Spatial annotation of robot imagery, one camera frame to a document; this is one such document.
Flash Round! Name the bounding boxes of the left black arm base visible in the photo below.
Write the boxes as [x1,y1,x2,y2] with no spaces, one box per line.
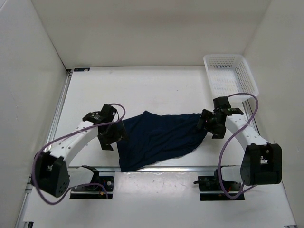
[70,166,114,200]

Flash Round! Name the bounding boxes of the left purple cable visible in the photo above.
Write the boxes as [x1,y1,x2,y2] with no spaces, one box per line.
[30,103,126,205]

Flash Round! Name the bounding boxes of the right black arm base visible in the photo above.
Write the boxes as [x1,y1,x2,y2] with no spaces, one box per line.
[193,170,245,201]

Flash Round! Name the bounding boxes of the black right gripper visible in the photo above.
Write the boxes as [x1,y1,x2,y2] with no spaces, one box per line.
[196,109,226,139]

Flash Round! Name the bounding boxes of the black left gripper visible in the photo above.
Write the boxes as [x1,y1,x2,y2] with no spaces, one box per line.
[98,120,128,151]

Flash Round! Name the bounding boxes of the white perforated plastic basket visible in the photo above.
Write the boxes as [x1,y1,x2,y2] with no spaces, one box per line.
[203,54,259,103]

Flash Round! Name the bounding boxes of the navy blue shorts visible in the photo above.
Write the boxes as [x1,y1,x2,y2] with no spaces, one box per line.
[117,111,207,172]

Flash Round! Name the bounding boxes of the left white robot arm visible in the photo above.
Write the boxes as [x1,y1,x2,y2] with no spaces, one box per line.
[31,103,128,198]

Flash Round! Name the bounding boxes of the aluminium front rail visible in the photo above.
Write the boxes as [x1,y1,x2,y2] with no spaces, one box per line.
[68,165,243,173]

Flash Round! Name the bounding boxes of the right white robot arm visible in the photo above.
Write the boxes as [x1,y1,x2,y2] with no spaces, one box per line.
[197,97,282,190]

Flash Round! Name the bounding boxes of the aluminium left side rail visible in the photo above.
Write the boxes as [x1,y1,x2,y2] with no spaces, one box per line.
[14,69,73,228]

